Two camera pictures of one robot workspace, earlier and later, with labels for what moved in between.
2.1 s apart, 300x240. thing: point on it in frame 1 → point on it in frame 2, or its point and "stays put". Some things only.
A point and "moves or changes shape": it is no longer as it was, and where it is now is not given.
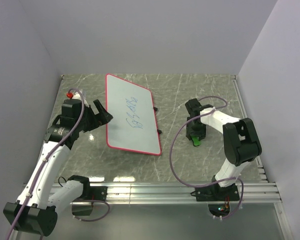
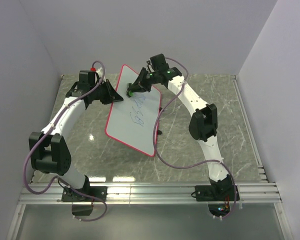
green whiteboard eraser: (196, 140) moves or changes shape
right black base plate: (214, 193) stays put
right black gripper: (201, 133) → (137, 87)
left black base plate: (94, 192) stays put
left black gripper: (102, 117) → (113, 96)
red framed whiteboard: (134, 126) moves or changes shape
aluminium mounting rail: (250, 193) stays put
